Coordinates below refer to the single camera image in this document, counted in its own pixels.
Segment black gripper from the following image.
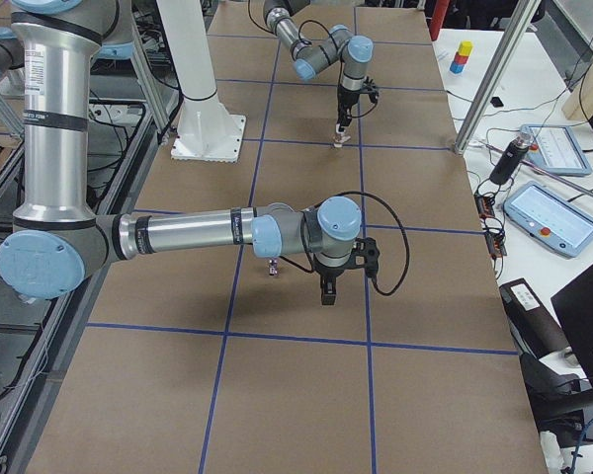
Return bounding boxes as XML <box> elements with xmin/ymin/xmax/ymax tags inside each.
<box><xmin>313</xmin><ymin>237</ymin><xmax>379</xmax><ymax>305</ymax></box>
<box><xmin>337</xmin><ymin>76</ymin><xmax>380</xmax><ymax>132</ymax></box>

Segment white PPR valve brass base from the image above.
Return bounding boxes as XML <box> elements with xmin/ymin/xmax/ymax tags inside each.
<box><xmin>332</xmin><ymin>123</ymin><xmax>351</xmax><ymax>149</ymax></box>

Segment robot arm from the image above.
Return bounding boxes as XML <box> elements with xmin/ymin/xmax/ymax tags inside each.
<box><xmin>263</xmin><ymin>1</ymin><xmax>380</xmax><ymax>147</ymax></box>
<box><xmin>0</xmin><ymin>1</ymin><xmax>379</xmax><ymax>305</ymax></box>

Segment small metal pipe fitting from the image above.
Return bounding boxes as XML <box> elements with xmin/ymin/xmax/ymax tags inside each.
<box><xmin>268</xmin><ymin>258</ymin><xmax>279</xmax><ymax>277</ymax></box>

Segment red cylinder object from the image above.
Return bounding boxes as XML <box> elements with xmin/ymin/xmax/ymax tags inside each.
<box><xmin>428</xmin><ymin>0</ymin><xmax>451</xmax><ymax>41</ymax></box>

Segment stacked coloured toy blocks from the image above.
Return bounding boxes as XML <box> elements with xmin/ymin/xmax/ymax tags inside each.
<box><xmin>449</xmin><ymin>40</ymin><xmax>473</xmax><ymax>75</ymax></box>

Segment small black puck device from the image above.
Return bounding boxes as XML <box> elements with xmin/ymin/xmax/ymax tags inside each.
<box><xmin>490</xmin><ymin>96</ymin><xmax>504</xmax><ymax>108</ymax></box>

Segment brown kraft paper mat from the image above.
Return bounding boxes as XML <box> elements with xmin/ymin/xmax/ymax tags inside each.
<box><xmin>28</xmin><ymin>2</ymin><xmax>546</xmax><ymax>473</ymax></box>

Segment black water bottle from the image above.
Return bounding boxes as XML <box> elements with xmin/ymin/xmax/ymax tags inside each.
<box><xmin>489</xmin><ymin>131</ymin><xmax>533</xmax><ymax>186</ymax></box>

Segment orange electronics board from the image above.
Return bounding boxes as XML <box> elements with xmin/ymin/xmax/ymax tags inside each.
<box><xmin>473</xmin><ymin>193</ymin><xmax>507</xmax><ymax>260</ymax></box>

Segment long metal grabber stick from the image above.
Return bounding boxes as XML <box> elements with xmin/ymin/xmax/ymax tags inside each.
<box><xmin>468</xmin><ymin>139</ymin><xmax>593</xmax><ymax>198</ymax></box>

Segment far teach pendant tablet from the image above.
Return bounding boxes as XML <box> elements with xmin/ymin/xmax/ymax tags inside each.
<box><xmin>520</xmin><ymin>124</ymin><xmax>592</xmax><ymax>177</ymax></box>

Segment teach pendant tablet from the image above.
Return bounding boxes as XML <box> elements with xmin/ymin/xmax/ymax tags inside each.
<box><xmin>520</xmin><ymin>124</ymin><xmax>592</xmax><ymax>177</ymax></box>
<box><xmin>503</xmin><ymin>181</ymin><xmax>593</xmax><ymax>258</ymax></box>

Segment near teach pendant tablet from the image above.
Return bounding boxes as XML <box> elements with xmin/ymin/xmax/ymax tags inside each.
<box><xmin>503</xmin><ymin>181</ymin><xmax>593</xmax><ymax>258</ymax></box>

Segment black monitor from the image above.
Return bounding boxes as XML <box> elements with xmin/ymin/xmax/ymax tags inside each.
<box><xmin>551</xmin><ymin>264</ymin><xmax>593</xmax><ymax>379</ymax></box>

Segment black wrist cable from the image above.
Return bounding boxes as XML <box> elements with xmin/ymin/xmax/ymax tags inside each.
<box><xmin>296</xmin><ymin>191</ymin><xmax>410</xmax><ymax>297</ymax></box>

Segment white pedestal column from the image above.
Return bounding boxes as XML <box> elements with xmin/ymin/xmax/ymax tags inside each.
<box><xmin>157</xmin><ymin>0</ymin><xmax>246</xmax><ymax>162</ymax></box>

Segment aluminium frame post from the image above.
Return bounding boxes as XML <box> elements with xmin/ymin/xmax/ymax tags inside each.
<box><xmin>453</xmin><ymin>0</ymin><xmax>541</xmax><ymax>155</ymax></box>

